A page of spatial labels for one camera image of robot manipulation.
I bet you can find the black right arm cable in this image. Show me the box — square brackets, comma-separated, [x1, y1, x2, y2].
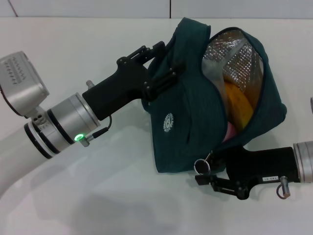
[276, 175, 291, 199]

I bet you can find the pink toy peach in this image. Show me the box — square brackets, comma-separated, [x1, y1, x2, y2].
[224, 122, 238, 142]

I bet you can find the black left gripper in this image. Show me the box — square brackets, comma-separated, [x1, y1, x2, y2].
[82, 41, 184, 121]

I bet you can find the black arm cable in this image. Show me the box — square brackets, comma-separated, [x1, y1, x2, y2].
[87, 115, 113, 140]
[276, 175, 291, 199]

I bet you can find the dark teal insulated bag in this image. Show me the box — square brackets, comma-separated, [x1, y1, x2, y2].
[141, 17, 287, 174]

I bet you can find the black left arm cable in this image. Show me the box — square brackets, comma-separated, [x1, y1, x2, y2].
[87, 115, 113, 140]

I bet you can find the metal zipper pull ring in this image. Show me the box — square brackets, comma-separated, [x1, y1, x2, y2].
[194, 153, 211, 175]

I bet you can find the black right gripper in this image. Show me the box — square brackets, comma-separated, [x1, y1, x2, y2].
[195, 146, 300, 199]

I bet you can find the yellow toy banana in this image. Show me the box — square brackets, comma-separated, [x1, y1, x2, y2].
[224, 82, 254, 129]

